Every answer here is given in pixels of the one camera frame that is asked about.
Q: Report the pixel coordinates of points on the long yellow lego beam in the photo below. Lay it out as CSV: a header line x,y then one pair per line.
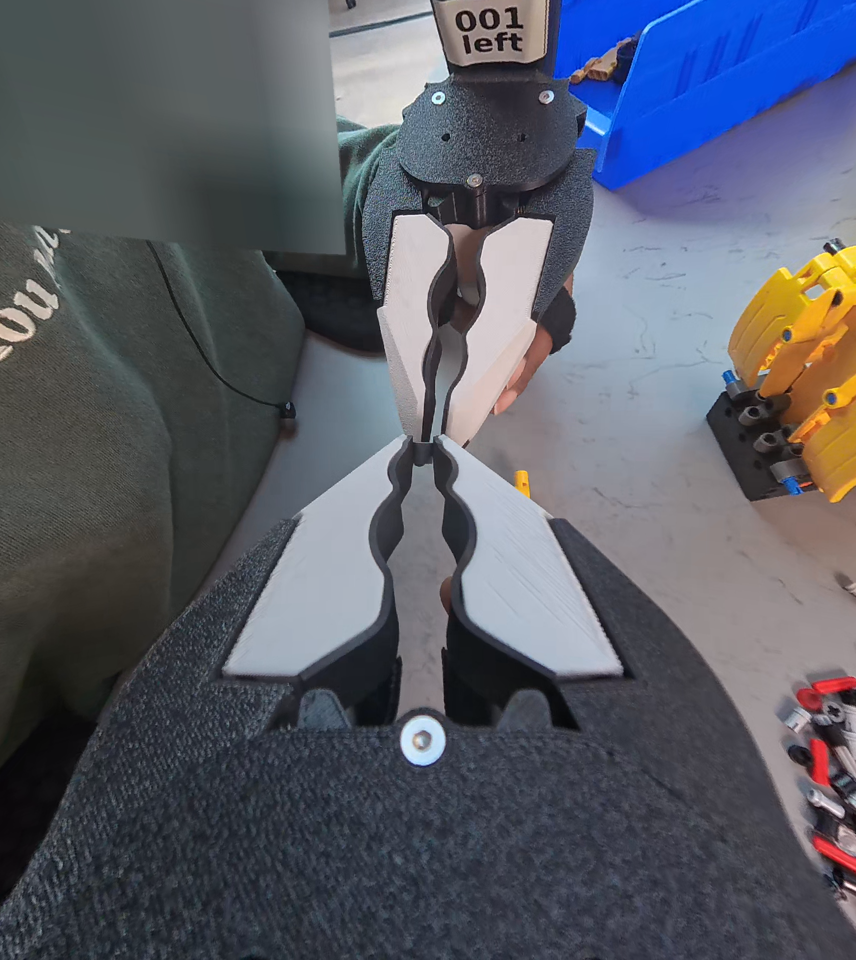
x,y
523,484

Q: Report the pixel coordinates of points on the small brown object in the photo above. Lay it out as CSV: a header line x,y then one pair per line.
x,y
600,67

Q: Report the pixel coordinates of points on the black mesh elbow pad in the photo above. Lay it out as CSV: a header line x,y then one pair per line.
x,y
338,307

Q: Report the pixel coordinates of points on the blue plastic bin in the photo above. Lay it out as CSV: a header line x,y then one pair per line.
x,y
698,90

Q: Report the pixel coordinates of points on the pile of lego pins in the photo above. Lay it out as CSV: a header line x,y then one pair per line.
x,y
855,787

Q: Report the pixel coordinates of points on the yellow lego robot model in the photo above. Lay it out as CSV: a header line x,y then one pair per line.
x,y
810,337

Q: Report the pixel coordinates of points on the green printed sweatshirt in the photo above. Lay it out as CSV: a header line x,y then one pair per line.
x,y
60,487

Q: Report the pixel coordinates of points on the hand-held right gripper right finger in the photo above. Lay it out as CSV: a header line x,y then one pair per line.
x,y
533,600

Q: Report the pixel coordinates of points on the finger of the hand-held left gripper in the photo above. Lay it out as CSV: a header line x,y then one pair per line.
x,y
510,300
409,300

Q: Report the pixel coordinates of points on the person's left hand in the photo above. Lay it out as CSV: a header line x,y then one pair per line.
x,y
525,371

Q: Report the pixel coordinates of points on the small grey lego connector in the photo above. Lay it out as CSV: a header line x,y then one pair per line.
x,y
422,454

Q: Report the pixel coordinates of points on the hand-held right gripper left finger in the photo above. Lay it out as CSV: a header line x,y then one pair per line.
x,y
308,600

